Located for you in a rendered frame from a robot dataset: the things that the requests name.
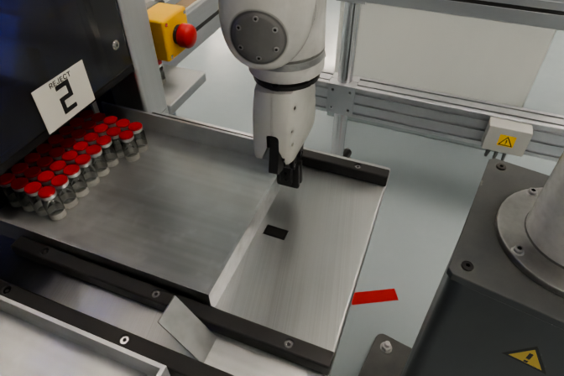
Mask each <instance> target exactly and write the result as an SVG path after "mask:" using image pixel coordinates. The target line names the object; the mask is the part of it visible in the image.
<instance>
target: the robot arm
mask: <svg viewBox="0 0 564 376"><path fill-rule="evenodd" d="M218 7H219V19H220V24H221V29H222V34H223V37H224V40H225V42H226V44H227V47H228V48H229V49H230V51H231V52H232V54H233V55H234V57H235V58H237V59H238V60H239V61H240V62H241V63H243V64H244V65H246V66H248V69H249V71H250V73H251V74H252V75H253V78H254V80H255V81H256V82H257V83H256V86H255V88H254V96H253V146H254V154H255V156H256V158H260V159H262V158H263V157H264V155H265V153H266V152H267V150H268V149H269V173H271V174H275V175H277V183H278V184H279V185H285V186H288V187H292V188H296V189H298V188H299V186H300V183H301V182H302V159H301V157H302V155H303V146H304V142H305V140H306V138H307V136H308V134H309V132H310V130H311V128H312V126H313V123H314V120H315V112H316V84H315V83H316V82H317V81H318V79H319V77H320V73H321V72H322V71H323V69H324V65H325V57H326V51H325V37H326V0H218ZM495 230H496V234H497V237H498V240H499V243H500V245H501V247H502V248H503V250H504V251H505V253H506V254H507V255H508V257H509V258H510V259H511V261H512V262H513V263H514V264H515V265H516V266H517V267H518V268H519V269H520V270H521V271H522V272H523V273H524V274H526V275H527V276H528V277H530V278H531V279H532V280H534V281H535V282H536V283H537V284H539V285H541V286H542V287H544V288H546V289H547V290H549V291H551V292H553V293H555V294H557V295H559V296H561V297H563V298H564V151H563V153H562V155H561V157H560V159H559V160H558V161H557V163H556V166H555V168H554V169H553V171H552V172H551V175H550V176H549V178H548V180H547V182H546V183H545V185H544V187H541V188H529V189H525V190H522V191H518V192H515V193H514V194H512V195H511V196H509V197H507V198H506V199H505V201H504V202H503V203H502V204H501V206H500V208H499V210H498V213H497V215H496V219H495Z"/></svg>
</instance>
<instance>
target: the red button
mask: <svg viewBox="0 0 564 376"><path fill-rule="evenodd" d="M196 38H197V32H196V28H195V27H194V26H193V25H192V24H189V23H182V24H180V26H179V27H178V29H177V31H176V41H177V44H178V45H179V46H180V47H182V48H187V49H189V48H191V47H193V46H194V45H195V43H196Z"/></svg>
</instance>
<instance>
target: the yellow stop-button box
mask: <svg viewBox="0 0 564 376"><path fill-rule="evenodd" d="M146 8H147V11H148V16H149V23H150V28H151V31H152V35H153V40H154V47H155V51H156V55H157V60H164V61H172V60H173V59H174V58H175V57H176V56H177V55H178V54H179V53H181V52H182V51H183V50H184V49H186V48H182V47H180V46H179V45H178V44H177V41H176V31H177V29H178V27H179V26H180V24H182V23H185V24H187V18H186V12H185V7H183V6H179V5H174V4H168V3H158V2H156V1H148V2H147V3H146Z"/></svg>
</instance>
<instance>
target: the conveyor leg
mask: <svg viewBox="0 0 564 376"><path fill-rule="evenodd" d="M337 1H342V2H345V7H344V15H343V25H342V42H341V50H340V59H339V68H338V77H337V80H338V81H339V82H341V83H344V84H347V83H350V82H352V81H353V68H354V61H355V54H356V48H357V41H358V27H359V20H360V13H361V7H362V4H366V3H363V2H357V1H351V0H337ZM346 130H347V116H343V115H340V114H335V113H334V120H333V129H332V146H331V154H335V155H340V156H343V150H344V144H345V137H346Z"/></svg>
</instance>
